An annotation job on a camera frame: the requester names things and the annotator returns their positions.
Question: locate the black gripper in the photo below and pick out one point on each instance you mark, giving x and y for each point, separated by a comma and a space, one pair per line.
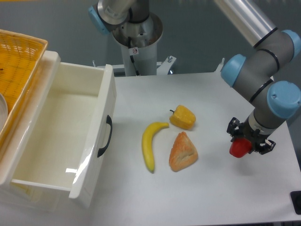
260, 144

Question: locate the red bell pepper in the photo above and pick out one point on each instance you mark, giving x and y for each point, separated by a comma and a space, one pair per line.
240, 147

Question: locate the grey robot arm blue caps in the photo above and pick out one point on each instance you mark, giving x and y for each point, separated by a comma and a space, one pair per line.
274, 102

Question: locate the yellow bell pepper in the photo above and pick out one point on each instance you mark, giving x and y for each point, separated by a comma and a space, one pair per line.
182, 117

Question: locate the open white upper drawer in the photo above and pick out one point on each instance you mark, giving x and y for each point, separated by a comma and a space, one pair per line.
61, 153

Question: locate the white drawer cabinet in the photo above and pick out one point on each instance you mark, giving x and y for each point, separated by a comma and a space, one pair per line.
12, 191

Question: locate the orange triangular bread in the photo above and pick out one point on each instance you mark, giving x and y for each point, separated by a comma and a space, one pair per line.
183, 153

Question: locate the black object at table edge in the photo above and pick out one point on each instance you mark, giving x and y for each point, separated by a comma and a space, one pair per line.
296, 201

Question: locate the yellow banana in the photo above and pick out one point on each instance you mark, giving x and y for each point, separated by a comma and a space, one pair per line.
147, 138

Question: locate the yellow woven basket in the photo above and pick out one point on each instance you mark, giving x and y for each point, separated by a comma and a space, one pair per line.
20, 56

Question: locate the white plate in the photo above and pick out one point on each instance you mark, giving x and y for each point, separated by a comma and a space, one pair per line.
3, 112

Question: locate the black drawer handle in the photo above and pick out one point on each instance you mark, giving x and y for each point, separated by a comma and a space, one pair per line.
107, 136

